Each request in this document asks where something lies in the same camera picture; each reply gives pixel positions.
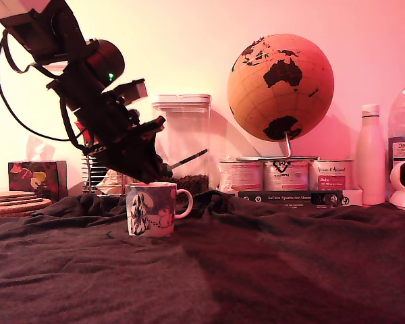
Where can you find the dark coffee scoop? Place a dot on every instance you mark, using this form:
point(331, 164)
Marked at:
point(189, 158)

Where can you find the red utensil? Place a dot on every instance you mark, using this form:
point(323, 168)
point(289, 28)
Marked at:
point(84, 133)

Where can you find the crumpled paper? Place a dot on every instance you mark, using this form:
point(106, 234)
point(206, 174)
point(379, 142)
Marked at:
point(113, 184)

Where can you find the illustrated white blue mug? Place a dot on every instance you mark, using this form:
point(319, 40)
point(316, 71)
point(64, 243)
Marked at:
point(152, 211)

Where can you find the clear container white lid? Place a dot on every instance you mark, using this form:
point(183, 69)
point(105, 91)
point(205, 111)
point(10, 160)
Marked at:
point(189, 135)

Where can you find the white tissue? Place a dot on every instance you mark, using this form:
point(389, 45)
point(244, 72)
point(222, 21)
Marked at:
point(40, 152)

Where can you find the floral tissue box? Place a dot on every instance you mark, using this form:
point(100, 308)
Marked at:
point(33, 179)

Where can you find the medium cork trivet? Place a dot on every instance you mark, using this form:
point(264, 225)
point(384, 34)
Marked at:
point(17, 200)

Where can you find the small cork trivet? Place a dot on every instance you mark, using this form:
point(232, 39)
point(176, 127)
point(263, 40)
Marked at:
point(10, 194)

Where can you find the large round cork trivet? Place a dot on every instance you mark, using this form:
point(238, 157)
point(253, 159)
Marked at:
point(20, 210)

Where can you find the tin can black logo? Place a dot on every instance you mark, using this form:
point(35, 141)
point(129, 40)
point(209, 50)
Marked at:
point(286, 177)

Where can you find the metal globe stand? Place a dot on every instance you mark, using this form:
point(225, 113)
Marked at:
point(288, 148)

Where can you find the cork globe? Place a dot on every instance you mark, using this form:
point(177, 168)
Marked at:
point(280, 101)

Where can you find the dark printed flat box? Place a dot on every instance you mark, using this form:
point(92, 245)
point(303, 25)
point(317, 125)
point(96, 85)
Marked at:
point(290, 198)

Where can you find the dark cloth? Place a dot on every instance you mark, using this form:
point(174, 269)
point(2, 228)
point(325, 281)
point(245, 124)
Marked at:
point(273, 270)

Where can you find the tin can red label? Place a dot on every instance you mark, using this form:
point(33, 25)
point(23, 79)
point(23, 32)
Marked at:
point(330, 177)

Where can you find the white metal bottle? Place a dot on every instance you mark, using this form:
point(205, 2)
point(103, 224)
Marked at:
point(370, 158)

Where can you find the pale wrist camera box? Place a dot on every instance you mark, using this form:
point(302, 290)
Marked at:
point(131, 91)

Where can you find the small white round camera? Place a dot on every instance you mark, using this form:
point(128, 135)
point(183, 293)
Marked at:
point(400, 199)

